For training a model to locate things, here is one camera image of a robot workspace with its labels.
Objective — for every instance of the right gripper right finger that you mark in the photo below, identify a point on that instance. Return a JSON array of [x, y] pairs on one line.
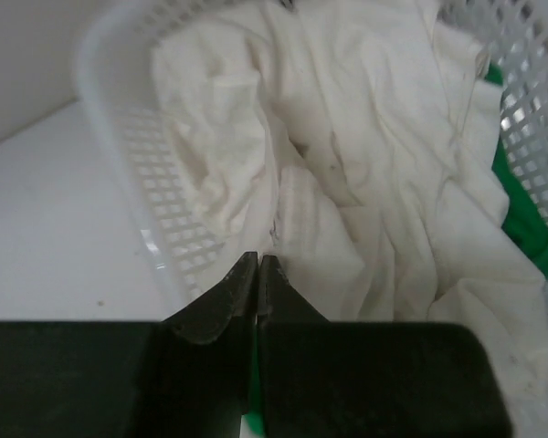
[[322, 378]]

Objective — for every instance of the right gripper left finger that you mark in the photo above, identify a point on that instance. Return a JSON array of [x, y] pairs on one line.
[[185, 376]]

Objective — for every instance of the white t shirt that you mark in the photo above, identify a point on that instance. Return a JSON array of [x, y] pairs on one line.
[[354, 140]]

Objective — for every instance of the white plastic basket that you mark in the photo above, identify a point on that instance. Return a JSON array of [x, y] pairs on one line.
[[113, 78]]

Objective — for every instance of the green t shirt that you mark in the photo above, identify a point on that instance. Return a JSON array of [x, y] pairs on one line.
[[522, 223]]

